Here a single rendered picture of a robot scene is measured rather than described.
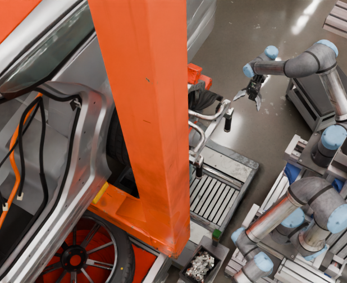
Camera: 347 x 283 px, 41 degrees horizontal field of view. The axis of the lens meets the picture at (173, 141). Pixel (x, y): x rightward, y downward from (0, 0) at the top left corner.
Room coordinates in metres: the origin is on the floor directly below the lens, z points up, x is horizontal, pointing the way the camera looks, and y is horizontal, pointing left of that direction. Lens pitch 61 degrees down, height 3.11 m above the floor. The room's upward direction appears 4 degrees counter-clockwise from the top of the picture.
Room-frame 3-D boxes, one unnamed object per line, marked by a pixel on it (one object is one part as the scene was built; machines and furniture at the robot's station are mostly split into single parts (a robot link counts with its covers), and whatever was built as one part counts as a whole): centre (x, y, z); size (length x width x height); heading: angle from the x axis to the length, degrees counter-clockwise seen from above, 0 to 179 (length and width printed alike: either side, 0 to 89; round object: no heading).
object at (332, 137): (1.11, -0.82, 0.98); 0.13 x 0.12 x 0.14; 125
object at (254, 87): (1.54, -0.49, 0.91); 0.12 x 0.08 x 0.09; 149
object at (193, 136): (1.31, -0.09, 0.85); 0.21 x 0.14 x 0.14; 56
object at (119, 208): (0.98, 0.33, 0.69); 0.52 x 0.17 x 0.35; 56
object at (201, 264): (0.62, -0.09, 0.51); 0.20 x 0.14 x 0.13; 137
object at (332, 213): (0.59, -0.58, 1.19); 0.15 x 0.12 x 0.55; 28
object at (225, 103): (1.36, -0.18, 1.03); 0.19 x 0.18 x 0.11; 56
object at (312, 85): (1.90, -1.13, 0.17); 0.43 x 0.36 x 0.34; 20
